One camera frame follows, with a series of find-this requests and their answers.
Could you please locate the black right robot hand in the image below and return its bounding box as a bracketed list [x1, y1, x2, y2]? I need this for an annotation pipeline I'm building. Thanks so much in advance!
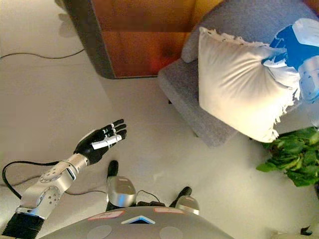
[261, 18, 319, 72]

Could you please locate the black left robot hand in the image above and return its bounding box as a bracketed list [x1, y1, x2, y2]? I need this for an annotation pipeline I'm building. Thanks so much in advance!
[73, 119, 127, 166]

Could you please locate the white fringed pillow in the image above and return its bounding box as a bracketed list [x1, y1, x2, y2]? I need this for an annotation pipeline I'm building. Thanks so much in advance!
[198, 26, 304, 143]

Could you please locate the grey fabric tub sofa chair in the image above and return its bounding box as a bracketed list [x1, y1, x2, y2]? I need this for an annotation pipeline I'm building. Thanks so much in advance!
[158, 0, 319, 147]

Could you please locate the silver left robot leg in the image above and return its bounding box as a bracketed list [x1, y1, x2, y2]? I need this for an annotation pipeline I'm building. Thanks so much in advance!
[106, 160, 137, 212]

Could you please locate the grey robot torso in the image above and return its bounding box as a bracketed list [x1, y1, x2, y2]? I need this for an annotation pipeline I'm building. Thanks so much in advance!
[37, 206, 235, 239]

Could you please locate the green leafy houseplant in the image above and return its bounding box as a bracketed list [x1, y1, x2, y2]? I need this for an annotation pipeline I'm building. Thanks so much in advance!
[256, 126, 319, 188]

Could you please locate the wooden cabinet with dark edge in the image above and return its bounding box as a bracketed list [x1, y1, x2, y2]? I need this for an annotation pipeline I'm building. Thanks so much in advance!
[62, 0, 225, 80]

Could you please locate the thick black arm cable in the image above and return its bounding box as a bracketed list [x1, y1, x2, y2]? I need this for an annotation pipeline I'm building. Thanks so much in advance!
[1, 160, 67, 200]

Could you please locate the thin black floor cable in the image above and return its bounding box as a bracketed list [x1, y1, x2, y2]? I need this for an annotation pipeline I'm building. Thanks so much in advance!
[0, 48, 85, 60]

